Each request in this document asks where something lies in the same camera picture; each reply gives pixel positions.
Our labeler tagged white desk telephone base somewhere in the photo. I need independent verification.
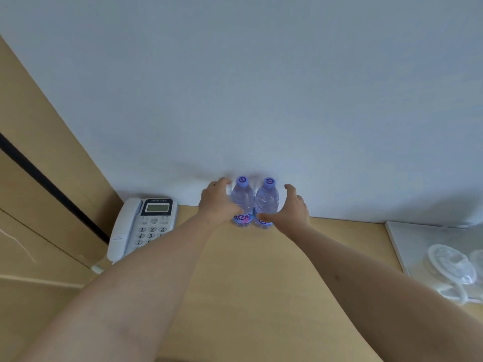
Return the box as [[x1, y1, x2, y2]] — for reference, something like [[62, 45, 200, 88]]
[[128, 198, 179, 255]]

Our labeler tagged clear water bottle purple cap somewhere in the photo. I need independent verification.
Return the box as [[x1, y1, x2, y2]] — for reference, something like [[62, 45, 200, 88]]
[[229, 176, 256, 227], [254, 177, 281, 229]]

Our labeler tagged white tray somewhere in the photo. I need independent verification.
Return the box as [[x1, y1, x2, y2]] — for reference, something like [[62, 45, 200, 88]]
[[385, 221, 483, 303]]

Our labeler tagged white telephone handset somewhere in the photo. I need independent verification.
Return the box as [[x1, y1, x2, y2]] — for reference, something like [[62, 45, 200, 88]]
[[107, 198, 143, 264]]

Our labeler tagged wooden panel with black strip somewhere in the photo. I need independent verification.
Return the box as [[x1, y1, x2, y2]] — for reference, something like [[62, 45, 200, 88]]
[[0, 34, 126, 291]]

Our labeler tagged person's left forearm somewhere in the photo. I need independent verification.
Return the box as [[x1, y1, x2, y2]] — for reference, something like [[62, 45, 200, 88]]
[[17, 210, 231, 362]]

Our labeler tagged person's right hand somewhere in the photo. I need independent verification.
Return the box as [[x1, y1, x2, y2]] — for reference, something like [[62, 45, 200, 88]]
[[258, 184, 311, 230]]

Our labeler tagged person's right forearm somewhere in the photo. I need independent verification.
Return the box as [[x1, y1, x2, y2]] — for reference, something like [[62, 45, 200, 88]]
[[277, 219, 483, 362]]

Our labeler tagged person's left hand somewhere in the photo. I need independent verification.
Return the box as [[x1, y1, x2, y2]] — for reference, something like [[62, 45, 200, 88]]
[[198, 178, 245, 224]]

